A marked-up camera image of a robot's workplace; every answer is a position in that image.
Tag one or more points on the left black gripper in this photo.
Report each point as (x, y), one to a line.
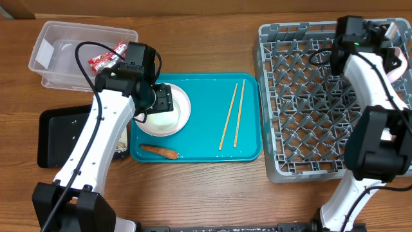
(165, 102)

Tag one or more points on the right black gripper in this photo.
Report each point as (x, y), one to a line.
(386, 55)

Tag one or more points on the small white bowl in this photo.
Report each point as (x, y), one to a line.
(165, 120)

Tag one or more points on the large white bowl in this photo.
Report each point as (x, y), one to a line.
(395, 64)

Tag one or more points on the red foil snack wrapper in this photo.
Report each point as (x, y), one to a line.
(107, 60)

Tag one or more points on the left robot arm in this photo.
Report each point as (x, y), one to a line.
(74, 201)

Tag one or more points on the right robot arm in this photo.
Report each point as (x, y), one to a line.
(379, 147)

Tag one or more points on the grey dishwasher rack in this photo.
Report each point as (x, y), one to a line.
(308, 113)

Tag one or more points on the white round plate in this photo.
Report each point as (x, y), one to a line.
(180, 98)

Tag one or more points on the orange carrot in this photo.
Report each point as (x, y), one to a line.
(164, 152)

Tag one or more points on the food scraps peanuts rice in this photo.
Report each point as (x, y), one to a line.
(122, 147)

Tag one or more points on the teal serving tray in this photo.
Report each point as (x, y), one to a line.
(198, 141)

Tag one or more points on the left wooden chopstick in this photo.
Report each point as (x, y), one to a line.
(228, 117)

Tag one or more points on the wooden chopstick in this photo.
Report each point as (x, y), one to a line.
(228, 117)
(239, 115)

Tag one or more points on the right wooden chopstick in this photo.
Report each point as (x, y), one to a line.
(239, 115)

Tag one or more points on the black tray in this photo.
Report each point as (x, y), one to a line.
(59, 131)

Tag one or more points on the clear plastic bin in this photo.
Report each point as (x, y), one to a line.
(53, 55)

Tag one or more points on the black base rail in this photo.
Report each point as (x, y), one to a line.
(281, 227)

